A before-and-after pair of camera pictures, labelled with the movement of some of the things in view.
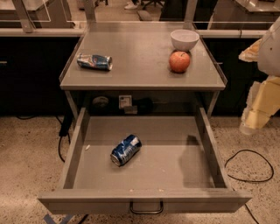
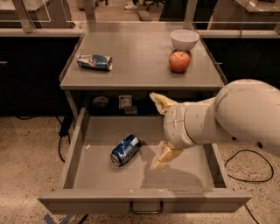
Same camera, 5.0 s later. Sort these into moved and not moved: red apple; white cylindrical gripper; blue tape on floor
Moved: white cylindrical gripper
Not moved: blue tape on floor; red apple
